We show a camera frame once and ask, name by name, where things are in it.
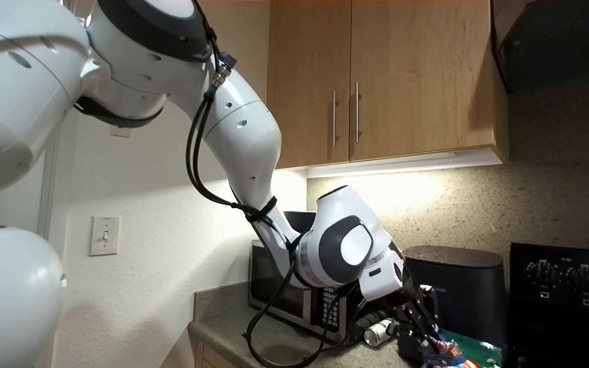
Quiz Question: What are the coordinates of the black air fryer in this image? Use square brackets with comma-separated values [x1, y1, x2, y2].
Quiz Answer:
[406, 245, 508, 346]

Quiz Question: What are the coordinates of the range hood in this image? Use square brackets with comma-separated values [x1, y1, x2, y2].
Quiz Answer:
[492, 0, 589, 93]

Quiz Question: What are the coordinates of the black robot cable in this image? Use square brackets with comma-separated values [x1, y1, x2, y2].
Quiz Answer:
[184, 19, 358, 368]

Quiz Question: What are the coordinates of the wooden cabinet door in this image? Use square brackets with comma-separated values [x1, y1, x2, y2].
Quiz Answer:
[350, 0, 508, 164]
[269, 0, 350, 167]

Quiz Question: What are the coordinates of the blue KitKat sachet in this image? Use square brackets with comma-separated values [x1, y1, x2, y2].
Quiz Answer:
[426, 340, 466, 368]

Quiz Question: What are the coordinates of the green pistachio sachet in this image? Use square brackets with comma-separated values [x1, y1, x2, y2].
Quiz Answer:
[443, 332, 504, 368]

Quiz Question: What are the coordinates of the black steel microwave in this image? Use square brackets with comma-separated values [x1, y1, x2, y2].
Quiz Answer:
[247, 241, 361, 341]

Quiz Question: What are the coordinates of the wooden cabinet left door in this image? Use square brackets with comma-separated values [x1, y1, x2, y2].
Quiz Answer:
[269, 0, 350, 167]

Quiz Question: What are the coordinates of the wooden base cabinet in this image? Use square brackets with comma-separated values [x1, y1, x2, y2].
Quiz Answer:
[193, 337, 237, 368]

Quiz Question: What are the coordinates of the blue bowl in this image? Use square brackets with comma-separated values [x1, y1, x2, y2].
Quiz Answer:
[287, 210, 316, 234]

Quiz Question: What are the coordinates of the wooden cabinet right door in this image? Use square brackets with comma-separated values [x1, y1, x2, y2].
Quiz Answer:
[350, 0, 508, 164]

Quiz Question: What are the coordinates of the small metal can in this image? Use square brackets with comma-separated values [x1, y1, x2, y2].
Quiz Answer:
[365, 319, 396, 347]

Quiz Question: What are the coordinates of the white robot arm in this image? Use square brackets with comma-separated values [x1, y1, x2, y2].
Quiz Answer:
[0, 0, 422, 308]

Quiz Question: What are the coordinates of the white light switch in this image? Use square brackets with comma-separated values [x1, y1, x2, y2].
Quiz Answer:
[91, 216, 122, 255]

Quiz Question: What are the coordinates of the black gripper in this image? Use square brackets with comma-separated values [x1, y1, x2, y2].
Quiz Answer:
[390, 285, 440, 340]

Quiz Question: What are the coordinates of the black electric stove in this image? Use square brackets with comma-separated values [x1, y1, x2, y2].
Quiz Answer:
[509, 243, 589, 368]

